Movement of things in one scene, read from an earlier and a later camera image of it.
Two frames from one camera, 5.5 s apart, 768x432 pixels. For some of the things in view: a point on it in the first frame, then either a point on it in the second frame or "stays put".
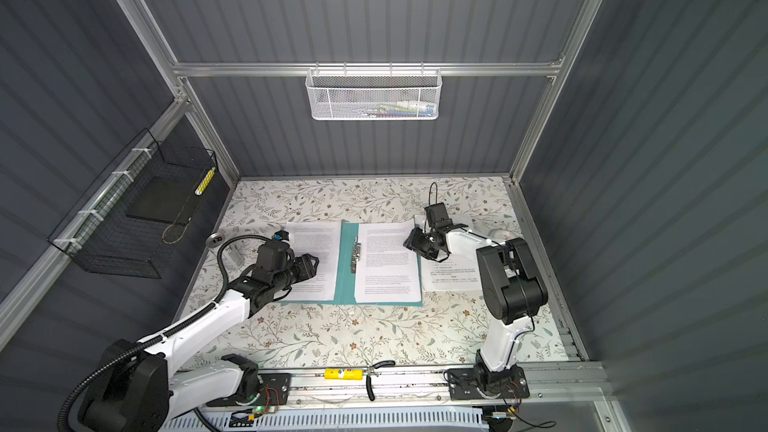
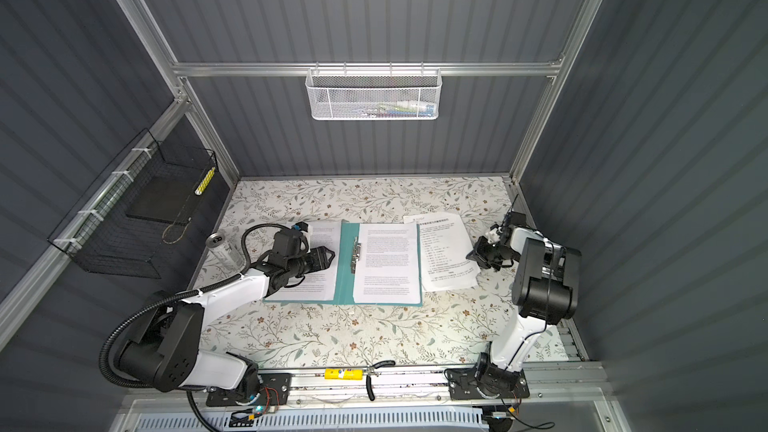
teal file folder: [346, 273] stays put
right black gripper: [414, 242] -> [482, 257]
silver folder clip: [356, 254] stays put
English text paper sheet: [321, 239] stays put
